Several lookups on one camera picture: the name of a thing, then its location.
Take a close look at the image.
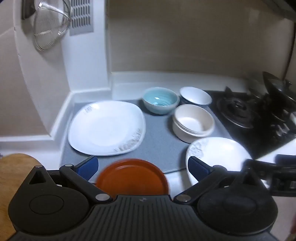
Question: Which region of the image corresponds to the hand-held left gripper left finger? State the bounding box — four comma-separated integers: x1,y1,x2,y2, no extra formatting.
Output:
28,156,112,204

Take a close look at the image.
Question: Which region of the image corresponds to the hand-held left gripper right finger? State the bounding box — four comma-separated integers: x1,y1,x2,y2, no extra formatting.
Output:
173,156,266,205

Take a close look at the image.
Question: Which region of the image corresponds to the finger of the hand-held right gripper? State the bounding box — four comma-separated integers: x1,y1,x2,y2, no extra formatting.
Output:
254,154,296,172

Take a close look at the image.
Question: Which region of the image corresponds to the round white embossed plate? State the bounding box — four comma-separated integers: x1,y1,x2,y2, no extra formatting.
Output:
185,137,271,189

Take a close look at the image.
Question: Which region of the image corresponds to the cream bowl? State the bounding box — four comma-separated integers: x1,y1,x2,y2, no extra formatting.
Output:
172,104,216,143
174,104,214,134

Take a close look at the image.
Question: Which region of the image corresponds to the square white plate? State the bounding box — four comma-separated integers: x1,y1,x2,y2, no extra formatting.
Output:
68,100,147,156

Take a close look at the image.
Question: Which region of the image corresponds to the orange plate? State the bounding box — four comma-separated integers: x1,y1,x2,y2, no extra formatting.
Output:
95,159,169,200

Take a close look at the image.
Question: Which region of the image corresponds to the white bowl with blue pattern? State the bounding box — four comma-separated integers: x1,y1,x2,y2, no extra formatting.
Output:
179,86,213,106

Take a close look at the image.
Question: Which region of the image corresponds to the light blue bowl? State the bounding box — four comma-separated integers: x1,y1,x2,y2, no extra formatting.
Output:
142,87,180,115

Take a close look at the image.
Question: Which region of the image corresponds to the black gas stove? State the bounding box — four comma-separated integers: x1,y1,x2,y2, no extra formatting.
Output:
203,89,296,160

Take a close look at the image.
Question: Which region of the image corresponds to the grey mat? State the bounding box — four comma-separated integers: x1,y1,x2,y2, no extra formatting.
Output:
61,98,232,174

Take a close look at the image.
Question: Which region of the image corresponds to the gas stove burner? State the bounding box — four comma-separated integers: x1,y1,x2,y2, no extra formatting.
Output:
217,87,262,129

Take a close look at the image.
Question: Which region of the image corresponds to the wooden cutting board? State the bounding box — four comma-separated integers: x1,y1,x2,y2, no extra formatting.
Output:
0,153,43,241

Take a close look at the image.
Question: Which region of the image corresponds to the metal mesh strainer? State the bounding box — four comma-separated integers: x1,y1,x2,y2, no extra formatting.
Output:
33,0,72,51

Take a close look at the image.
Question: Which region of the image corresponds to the grey vent grille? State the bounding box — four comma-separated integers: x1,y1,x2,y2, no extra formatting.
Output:
69,0,95,36

